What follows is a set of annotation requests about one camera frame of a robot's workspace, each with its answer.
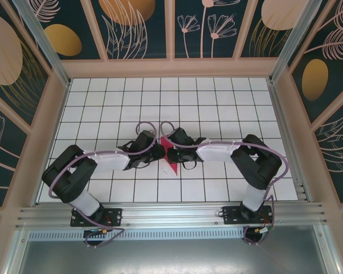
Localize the pink paper sheet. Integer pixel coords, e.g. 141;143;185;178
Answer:
159;136;180;176

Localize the grey metal sheet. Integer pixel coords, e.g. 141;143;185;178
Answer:
5;238;341;274

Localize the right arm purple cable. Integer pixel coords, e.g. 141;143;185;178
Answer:
159;121;289;247

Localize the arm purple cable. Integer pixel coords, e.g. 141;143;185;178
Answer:
159;121;289;247
47;121;158;249

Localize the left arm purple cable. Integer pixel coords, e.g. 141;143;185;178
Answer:
47;121;158;249

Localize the long aluminium mounting rail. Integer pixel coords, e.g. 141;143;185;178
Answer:
15;202;329;229

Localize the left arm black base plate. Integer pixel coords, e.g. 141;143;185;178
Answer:
70;207;123;228

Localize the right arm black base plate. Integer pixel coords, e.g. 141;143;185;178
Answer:
222;205;275;226

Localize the aluminium side rail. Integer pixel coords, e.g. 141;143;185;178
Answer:
267;79;314;202

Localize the aluminium frame post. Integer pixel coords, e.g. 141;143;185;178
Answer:
268;0;322;83
11;0;72;88

